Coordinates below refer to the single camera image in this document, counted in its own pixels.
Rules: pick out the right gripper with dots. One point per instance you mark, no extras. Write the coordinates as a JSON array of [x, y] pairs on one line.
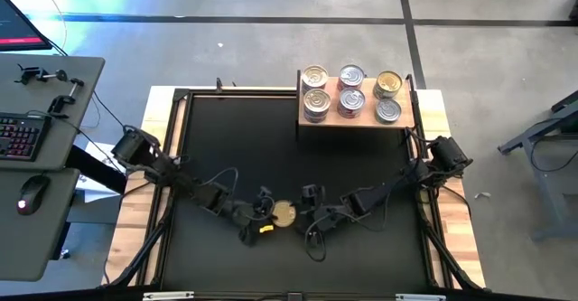
[[323, 217]]

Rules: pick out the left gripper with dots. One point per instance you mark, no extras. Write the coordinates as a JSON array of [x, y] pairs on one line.
[[250, 217]]

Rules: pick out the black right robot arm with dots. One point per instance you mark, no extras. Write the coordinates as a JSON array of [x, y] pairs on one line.
[[366, 199]]

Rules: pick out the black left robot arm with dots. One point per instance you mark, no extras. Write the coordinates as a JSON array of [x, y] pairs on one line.
[[210, 196]]

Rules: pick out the wooden shelf black posts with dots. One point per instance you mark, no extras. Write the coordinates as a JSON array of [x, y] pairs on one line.
[[407, 111]]

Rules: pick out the yellow tape tag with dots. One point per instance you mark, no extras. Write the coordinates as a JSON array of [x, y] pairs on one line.
[[266, 228]]

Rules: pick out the black table mat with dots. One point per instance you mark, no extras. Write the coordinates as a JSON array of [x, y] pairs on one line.
[[271, 147]]

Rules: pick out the black desk base bar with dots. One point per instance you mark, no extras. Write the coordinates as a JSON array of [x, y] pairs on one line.
[[97, 170]]

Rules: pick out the small white floor scrap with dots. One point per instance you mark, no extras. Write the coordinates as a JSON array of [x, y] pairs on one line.
[[482, 195]]

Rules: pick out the black desk foot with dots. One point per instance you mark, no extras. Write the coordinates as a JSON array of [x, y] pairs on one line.
[[61, 242]]

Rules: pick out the grey desk top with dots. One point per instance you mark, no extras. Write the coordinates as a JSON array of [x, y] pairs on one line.
[[68, 125], [31, 247]]

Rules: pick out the dark grey metal table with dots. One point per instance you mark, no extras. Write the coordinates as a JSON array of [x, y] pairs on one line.
[[519, 140]]

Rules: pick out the black desk clamp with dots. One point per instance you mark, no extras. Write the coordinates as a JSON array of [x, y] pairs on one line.
[[68, 94], [28, 72]]

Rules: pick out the black computer mouse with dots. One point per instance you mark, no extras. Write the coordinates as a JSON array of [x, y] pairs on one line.
[[31, 194]]

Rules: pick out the black backlit keyboard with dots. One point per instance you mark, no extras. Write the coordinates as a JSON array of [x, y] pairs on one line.
[[20, 138]]

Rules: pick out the black computer monitor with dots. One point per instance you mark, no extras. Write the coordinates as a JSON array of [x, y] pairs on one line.
[[18, 25]]

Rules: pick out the black aluminium frame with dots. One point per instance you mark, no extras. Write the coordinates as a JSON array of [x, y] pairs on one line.
[[244, 92]]

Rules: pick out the silver metal bracket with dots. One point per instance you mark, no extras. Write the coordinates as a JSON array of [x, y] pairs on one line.
[[168, 295], [420, 297]]

